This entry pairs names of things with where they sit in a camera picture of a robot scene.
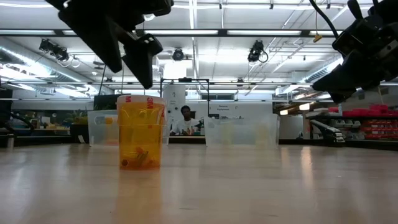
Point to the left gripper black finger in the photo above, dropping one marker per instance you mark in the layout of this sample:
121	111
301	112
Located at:
143	59
96	34

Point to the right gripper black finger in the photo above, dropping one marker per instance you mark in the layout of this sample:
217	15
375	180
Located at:
339	79
340	97

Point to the clear rectangular plastic bin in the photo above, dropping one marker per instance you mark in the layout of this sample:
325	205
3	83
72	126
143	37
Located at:
99	133

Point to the clear rounded plastic bin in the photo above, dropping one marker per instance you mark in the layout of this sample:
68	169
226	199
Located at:
242	130

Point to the black stapler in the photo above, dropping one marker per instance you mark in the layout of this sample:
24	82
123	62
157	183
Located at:
329	133

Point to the yellow hanging connector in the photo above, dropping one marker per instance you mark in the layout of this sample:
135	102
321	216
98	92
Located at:
317	38

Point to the black tubular stand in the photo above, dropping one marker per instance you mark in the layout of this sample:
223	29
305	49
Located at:
185	80

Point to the storage shelf with red bins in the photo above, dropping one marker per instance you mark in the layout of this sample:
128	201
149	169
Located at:
379	124

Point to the fluorescent ceiling light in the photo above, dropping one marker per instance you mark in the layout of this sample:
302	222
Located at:
28	32
183	32
264	32

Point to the white pillar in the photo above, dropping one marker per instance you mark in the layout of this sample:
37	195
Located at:
174	99

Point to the black monitor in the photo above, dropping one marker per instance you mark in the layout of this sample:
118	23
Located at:
105	102

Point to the person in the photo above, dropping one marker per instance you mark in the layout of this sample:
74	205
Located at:
185	126

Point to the small potted green plant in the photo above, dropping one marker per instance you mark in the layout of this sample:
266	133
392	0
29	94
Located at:
79	133

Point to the black ceiling-mounted camera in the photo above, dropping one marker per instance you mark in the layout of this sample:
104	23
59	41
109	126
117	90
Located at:
178	54
256	51
54	49

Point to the silver ventilation duct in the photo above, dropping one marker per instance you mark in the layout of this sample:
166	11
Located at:
31	62

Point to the black aluminium table frame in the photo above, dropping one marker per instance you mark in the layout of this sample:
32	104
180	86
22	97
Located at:
186	140

